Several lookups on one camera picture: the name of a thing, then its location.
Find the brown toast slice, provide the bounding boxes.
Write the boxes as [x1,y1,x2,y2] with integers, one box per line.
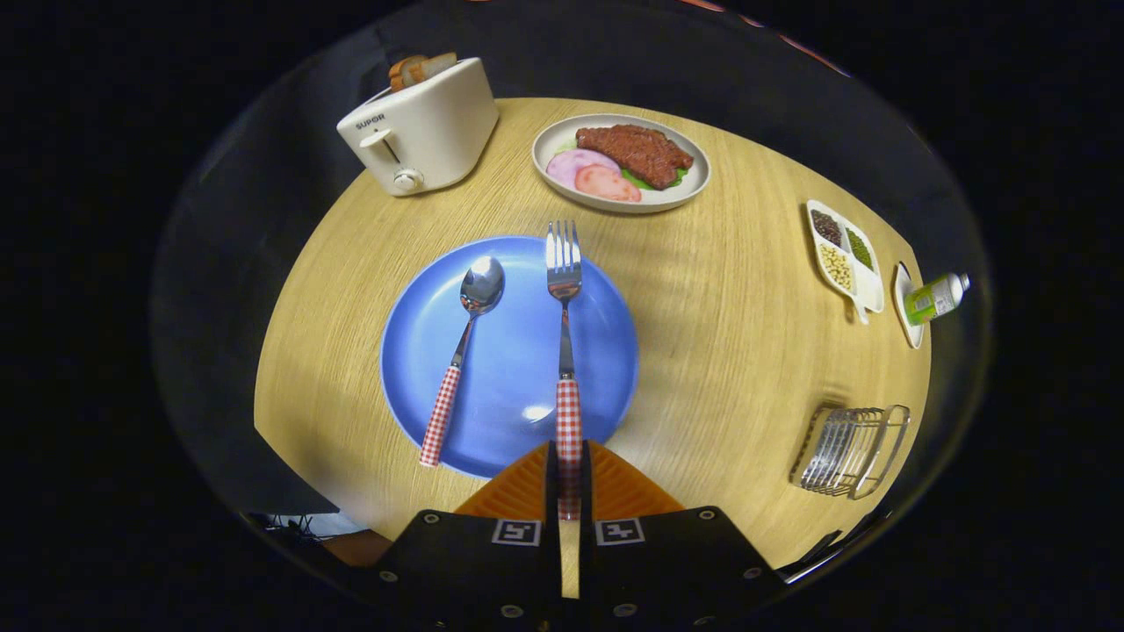
[389,55,429,93]
[413,52,458,84]

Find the spoon with red checked handle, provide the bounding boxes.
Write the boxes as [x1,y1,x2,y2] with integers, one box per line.
[419,255,506,468]

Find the metal wire rack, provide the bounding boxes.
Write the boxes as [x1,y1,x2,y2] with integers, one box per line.
[789,404,911,500]

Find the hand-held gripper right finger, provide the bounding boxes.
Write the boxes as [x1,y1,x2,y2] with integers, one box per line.
[580,442,787,632]

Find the fork with red checked handle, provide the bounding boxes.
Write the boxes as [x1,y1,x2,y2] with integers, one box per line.
[545,219,584,521]

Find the green lettuce leaf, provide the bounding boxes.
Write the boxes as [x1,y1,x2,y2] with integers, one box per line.
[623,165,688,191]

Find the brown steak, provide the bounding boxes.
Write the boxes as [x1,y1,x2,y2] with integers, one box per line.
[575,124,695,190]

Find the blue plate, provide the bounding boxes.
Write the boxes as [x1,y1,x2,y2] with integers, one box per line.
[379,235,639,479]

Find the pale pink ham slice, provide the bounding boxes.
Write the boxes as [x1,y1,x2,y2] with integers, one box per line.
[546,148,621,190]

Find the yellow beans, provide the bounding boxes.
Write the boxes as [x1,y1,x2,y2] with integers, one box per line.
[819,243,854,292]

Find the grey food plate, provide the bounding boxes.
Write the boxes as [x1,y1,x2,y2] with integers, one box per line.
[532,114,711,214]

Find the small white dish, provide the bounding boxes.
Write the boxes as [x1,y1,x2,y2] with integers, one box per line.
[892,262,926,350]

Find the red ham slice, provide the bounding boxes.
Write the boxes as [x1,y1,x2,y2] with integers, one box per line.
[574,164,643,203]

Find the green bottle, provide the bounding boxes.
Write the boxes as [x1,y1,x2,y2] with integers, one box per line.
[904,272,971,327]

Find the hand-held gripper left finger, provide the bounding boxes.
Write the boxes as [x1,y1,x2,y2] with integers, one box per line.
[351,442,563,632]

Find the white divided dish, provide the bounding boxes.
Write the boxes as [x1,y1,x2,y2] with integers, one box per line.
[806,199,885,326]

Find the white toaster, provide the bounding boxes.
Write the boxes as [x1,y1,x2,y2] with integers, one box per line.
[336,57,500,197]

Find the black cables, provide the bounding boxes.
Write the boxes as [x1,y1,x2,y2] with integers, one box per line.
[241,512,339,538]

